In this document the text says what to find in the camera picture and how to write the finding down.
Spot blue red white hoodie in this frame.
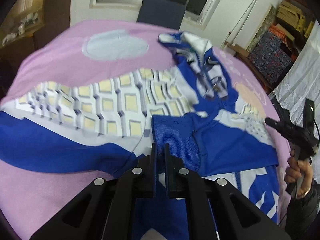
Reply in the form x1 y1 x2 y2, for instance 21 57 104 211
0 31 281 240

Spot person's right hand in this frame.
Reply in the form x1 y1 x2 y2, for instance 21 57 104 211
284 150 313 199

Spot white lace curtain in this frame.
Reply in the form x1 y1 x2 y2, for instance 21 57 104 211
268 21 320 136

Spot dark patterned gift boxes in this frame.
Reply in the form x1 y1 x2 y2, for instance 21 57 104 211
248 25 298 86

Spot low wooden side cabinet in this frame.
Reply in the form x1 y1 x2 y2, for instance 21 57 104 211
226 42 273 94

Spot stack of cardboard boxes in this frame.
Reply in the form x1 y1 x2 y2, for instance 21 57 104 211
276 0 316 39

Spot dark blue chair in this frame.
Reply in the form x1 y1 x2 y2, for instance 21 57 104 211
137 0 185 30

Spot wooden glass display cabinet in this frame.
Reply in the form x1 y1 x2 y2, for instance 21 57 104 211
1 0 71 87

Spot white board against wall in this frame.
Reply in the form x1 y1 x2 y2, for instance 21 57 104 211
220 0 272 49

